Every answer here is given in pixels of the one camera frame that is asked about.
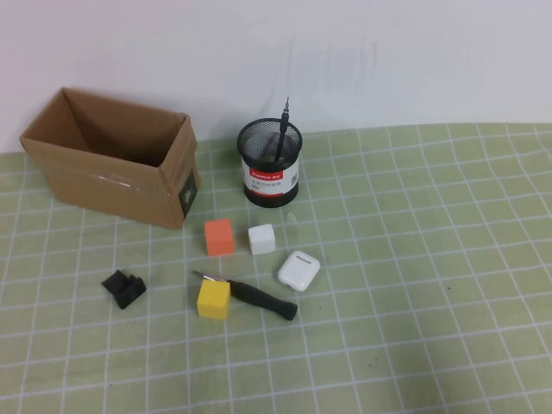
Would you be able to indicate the thin black pen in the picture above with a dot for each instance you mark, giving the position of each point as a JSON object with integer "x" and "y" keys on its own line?
{"x": 283, "y": 125}

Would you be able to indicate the black mesh pen holder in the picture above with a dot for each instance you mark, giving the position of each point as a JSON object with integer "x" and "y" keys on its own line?
{"x": 269, "y": 198}

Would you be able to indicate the small clear plastic piece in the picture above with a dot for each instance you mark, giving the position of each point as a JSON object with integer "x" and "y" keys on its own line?
{"x": 291, "y": 217}

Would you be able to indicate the white block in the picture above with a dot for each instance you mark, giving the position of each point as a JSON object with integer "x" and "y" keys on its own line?
{"x": 261, "y": 240}

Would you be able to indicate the orange block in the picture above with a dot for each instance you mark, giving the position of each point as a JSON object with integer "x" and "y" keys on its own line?
{"x": 217, "y": 239}

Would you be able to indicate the white earbuds case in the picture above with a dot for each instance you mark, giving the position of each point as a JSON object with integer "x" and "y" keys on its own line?
{"x": 297, "y": 271}

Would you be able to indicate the yellow block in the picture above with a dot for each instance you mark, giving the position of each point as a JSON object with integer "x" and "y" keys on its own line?
{"x": 212, "y": 302}

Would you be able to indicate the green checked tablecloth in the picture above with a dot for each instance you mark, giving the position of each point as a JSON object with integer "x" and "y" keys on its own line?
{"x": 431, "y": 259}

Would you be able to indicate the brown cardboard box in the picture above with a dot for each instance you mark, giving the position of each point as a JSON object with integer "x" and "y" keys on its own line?
{"x": 108, "y": 190}

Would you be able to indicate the black plastic bracket part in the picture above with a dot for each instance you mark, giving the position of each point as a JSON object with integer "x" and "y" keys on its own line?
{"x": 123, "y": 295}

